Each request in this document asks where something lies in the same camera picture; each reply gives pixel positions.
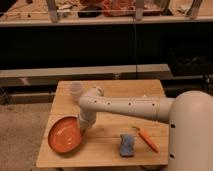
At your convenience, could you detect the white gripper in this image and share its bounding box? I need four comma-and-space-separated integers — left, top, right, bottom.
77, 113, 96, 130

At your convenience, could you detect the orange ceramic bowl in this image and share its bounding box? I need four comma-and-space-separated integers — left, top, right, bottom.
48, 116, 83, 153

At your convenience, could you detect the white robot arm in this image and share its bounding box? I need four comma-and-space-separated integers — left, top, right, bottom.
78, 87, 213, 171

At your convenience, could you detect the translucent plastic cup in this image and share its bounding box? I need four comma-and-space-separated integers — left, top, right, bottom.
69, 81, 83, 102

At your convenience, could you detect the blue sponge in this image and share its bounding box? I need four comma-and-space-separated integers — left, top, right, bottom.
119, 134, 135, 157

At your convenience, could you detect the orange toy carrot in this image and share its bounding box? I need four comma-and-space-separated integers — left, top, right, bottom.
133, 126, 159, 153

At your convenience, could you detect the red cloth on shelf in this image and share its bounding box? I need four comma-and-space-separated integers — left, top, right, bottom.
101, 0, 135, 17

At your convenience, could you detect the black hanging cable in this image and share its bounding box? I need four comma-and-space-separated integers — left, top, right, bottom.
132, 15, 139, 80

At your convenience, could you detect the wooden bench rail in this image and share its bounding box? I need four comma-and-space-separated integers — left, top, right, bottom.
0, 64, 170, 87

